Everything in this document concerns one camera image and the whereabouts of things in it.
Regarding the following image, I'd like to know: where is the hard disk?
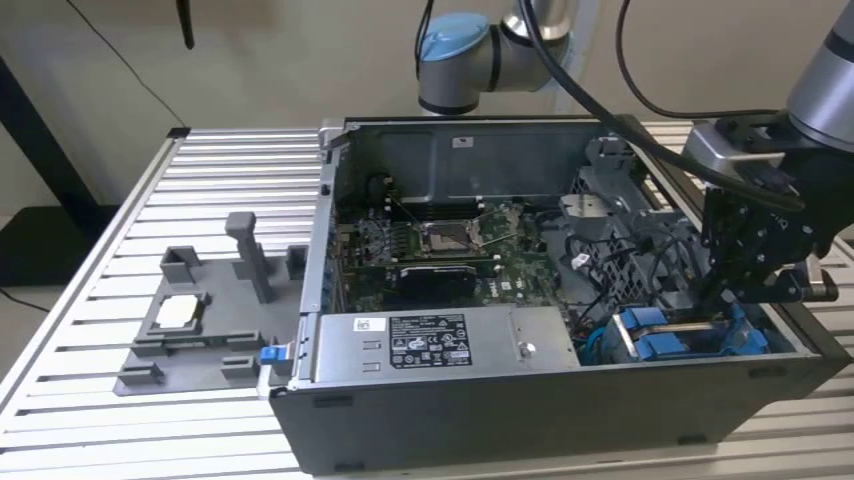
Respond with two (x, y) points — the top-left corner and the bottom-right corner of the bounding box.
(608, 302), (770, 362)

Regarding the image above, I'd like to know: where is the grey metal disk bay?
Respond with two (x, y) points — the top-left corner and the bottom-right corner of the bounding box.
(540, 135), (710, 314)

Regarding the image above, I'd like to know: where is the green Dell motherboard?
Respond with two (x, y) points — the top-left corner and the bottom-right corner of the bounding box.
(333, 197), (569, 314)

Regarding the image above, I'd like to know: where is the CPU socket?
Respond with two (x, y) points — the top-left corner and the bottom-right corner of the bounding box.
(418, 222), (477, 257)

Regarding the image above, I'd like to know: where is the black RAM slot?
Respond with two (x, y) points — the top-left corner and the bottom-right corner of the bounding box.
(391, 196), (486, 209)
(346, 255), (500, 267)

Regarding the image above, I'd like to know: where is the black open PC case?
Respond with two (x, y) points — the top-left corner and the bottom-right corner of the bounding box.
(269, 114), (837, 476)

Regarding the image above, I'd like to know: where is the silver power supply unit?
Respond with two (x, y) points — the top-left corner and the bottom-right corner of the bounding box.
(309, 305), (580, 385)

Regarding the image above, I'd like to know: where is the thin metal locking lever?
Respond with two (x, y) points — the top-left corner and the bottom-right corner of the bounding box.
(385, 189), (433, 232)

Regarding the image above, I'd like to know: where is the grey parts rack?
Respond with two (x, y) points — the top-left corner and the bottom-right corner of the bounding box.
(113, 211), (314, 400)

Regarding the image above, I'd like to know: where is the silver CPU chip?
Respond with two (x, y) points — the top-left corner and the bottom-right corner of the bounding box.
(155, 296), (205, 330)

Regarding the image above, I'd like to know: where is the black wrist camera block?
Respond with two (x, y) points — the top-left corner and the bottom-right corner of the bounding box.
(733, 268), (841, 305)

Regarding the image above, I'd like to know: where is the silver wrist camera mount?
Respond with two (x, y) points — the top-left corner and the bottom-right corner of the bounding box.
(682, 121), (788, 177)

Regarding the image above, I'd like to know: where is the black wire with white plug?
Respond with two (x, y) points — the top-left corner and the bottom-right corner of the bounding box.
(564, 233), (602, 274)

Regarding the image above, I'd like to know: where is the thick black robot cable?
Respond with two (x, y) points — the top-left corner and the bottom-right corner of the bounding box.
(517, 0), (806, 212)

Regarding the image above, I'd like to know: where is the blue data wire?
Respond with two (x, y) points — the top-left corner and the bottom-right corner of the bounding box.
(574, 322), (614, 365)

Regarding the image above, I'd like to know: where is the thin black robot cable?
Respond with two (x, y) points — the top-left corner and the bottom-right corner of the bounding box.
(614, 0), (784, 120)

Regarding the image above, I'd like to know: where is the metal socket cover frame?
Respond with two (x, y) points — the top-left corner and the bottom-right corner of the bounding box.
(474, 206), (528, 247)

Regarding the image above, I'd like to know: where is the black hanging strap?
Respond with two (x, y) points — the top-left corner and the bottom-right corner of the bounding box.
(174, 0), (198, 50)

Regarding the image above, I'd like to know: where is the thin black wall wire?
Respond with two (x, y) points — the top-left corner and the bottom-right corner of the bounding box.
(65, 0), (190, 132)

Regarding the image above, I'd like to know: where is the black desk frame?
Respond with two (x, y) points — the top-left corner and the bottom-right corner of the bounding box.
(0, 53), (109, 289)

